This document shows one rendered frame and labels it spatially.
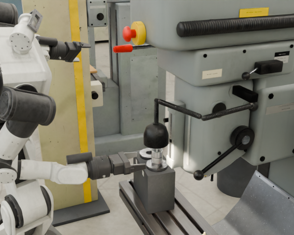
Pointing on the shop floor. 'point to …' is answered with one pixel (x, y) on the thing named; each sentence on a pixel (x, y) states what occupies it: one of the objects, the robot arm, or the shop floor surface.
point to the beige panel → (68, 109)
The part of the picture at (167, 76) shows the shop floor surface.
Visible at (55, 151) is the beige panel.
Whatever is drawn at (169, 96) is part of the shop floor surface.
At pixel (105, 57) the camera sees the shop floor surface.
